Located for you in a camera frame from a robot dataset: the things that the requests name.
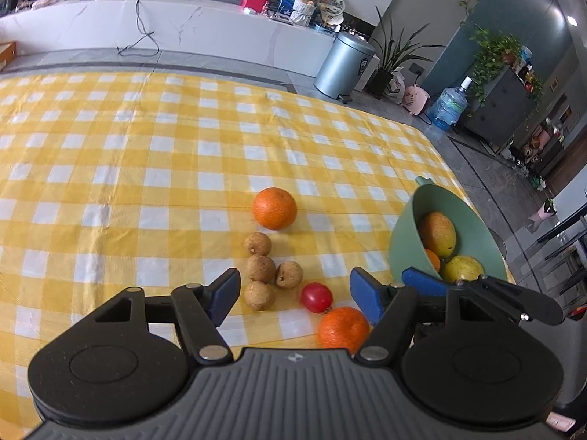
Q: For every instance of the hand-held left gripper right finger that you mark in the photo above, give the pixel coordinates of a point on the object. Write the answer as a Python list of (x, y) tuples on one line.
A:
[(367, 295)]

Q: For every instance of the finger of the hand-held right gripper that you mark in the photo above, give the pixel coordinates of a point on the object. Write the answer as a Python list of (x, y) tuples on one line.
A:
[(424, 280)]

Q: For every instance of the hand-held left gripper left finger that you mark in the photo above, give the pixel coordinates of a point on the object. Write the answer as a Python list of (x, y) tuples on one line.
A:
[(224, 295)]

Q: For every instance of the mandarin orange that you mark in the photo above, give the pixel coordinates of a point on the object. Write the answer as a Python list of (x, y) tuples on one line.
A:
[(344, 327), (274, 208), (432, 260)]

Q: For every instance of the yellow green pear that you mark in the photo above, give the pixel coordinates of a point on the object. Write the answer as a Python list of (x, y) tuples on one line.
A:
[(463, 269)]

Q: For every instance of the green colander bowl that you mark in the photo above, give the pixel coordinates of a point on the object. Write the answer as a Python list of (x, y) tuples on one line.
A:
[(403, 243)]

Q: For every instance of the red green mango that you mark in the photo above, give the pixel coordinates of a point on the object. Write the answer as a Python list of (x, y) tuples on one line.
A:
[(438, 233)]

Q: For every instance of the small red tomato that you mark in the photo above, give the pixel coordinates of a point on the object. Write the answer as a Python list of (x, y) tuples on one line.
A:
[(316, 298)]

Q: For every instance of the pink flower bouquet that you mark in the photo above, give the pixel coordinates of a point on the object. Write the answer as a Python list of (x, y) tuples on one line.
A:
[(543, 213)]

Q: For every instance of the dark dining table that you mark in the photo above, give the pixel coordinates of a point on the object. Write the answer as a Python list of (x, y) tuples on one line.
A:
[(566, 238)]

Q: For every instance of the yellow white checked tablecloth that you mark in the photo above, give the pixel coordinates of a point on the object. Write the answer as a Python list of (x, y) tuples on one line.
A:
[(137, 169)]

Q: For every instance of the blue water jug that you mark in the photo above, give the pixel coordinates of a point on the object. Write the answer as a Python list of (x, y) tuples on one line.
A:
[(449, 107)]

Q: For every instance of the pink pig heater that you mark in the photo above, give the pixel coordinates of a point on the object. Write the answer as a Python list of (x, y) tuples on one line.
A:
[(416, 100)]

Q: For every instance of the grey drawer cabinet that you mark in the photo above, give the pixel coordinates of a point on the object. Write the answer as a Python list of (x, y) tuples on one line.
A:
[(500, 110)]

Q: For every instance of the white plastic bag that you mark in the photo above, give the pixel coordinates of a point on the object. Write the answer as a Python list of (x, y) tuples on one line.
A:
[(396, 87)]

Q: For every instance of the potted long leaf plant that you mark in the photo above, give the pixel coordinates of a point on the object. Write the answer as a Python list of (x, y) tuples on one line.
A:
[(385, 73)]

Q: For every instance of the silver pedal trash can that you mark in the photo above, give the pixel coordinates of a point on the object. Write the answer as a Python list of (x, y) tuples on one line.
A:
[(341, 66)]

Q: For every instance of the trailing ivy plant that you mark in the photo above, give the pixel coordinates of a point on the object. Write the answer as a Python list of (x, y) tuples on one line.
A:
[(495, 55)]

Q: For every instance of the white marble tv cabinet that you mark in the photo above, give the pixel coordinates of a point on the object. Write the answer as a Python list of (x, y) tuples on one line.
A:
[(206, 27)]

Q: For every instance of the decorated fan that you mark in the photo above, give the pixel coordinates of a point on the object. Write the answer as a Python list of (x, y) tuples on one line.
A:
[(334, 7)]

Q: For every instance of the white woven basket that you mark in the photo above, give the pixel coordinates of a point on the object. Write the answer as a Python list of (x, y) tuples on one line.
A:
[(303, 13)]

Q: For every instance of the red box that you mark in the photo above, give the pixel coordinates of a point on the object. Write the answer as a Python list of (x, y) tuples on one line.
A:
[(254, 1)]

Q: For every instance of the orange cardboard box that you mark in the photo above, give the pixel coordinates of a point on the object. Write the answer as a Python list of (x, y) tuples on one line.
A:
[(7, 55)]

